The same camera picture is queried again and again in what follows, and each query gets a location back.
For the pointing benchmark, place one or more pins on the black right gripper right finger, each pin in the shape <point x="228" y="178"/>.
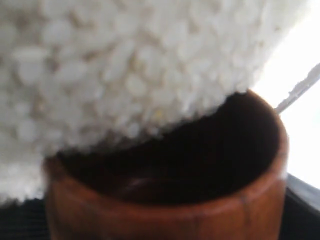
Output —
<point x="301" y="215"/>

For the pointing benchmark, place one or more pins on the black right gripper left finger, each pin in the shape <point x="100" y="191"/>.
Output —
<point x="26" y="221"/>

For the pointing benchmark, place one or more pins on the brown wooden cup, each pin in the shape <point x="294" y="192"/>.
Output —
<point x="221" y="177"/>

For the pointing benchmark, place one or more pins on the rice in steel tray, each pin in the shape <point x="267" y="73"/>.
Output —
<point x="97" y="75"/>

